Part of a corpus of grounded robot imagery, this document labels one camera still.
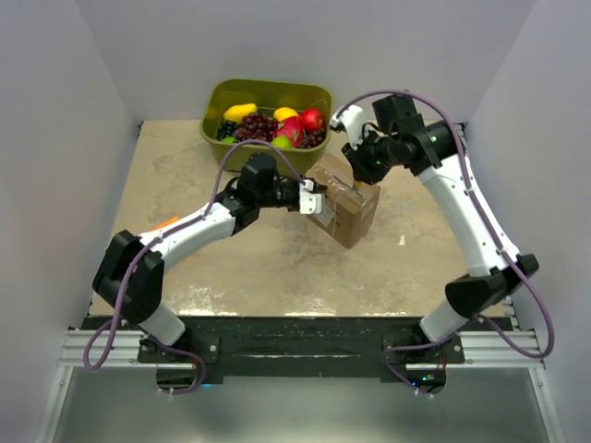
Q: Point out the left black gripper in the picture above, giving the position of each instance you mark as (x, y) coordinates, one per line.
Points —
(295, 184)

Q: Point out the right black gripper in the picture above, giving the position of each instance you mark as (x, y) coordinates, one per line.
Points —
(364, 171)

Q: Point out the brown cardboard express box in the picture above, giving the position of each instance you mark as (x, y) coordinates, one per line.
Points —
(347, 214)

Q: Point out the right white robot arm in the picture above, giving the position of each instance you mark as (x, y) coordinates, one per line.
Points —
(435, 155)

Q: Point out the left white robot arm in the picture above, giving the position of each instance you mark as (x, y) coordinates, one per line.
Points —
(130, 277)

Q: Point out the orange carton box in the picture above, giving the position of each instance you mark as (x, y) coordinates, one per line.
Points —
(165, 224)

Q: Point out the green lime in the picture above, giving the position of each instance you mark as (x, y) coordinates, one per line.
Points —
(282, 142)

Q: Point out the dark red grape bunch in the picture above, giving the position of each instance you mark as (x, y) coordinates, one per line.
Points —
(312, 139)

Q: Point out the pink dragon fruit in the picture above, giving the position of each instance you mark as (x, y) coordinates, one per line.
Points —
(291, 128)

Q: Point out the red apple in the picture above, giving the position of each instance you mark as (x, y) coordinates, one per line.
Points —
(312, 120)

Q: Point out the yellow lemon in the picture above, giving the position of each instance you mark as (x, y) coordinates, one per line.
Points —
(283, 113)

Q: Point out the dark black grape bunch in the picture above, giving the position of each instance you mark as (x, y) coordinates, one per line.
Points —
(226, 129)

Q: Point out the yellow mango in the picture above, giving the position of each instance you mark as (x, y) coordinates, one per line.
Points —
(237, 113)

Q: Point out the olive green plastic bin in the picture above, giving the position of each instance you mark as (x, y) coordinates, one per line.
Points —
(268, 95)

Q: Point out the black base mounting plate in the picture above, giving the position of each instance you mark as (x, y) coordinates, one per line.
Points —
(216, 348)

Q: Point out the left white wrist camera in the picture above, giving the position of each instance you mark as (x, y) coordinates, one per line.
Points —
(311, 198)

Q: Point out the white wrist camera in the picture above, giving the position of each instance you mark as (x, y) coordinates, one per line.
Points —
(349, 120)
(311, 198)

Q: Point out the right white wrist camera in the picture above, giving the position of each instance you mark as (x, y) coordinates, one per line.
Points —
(349, 120)

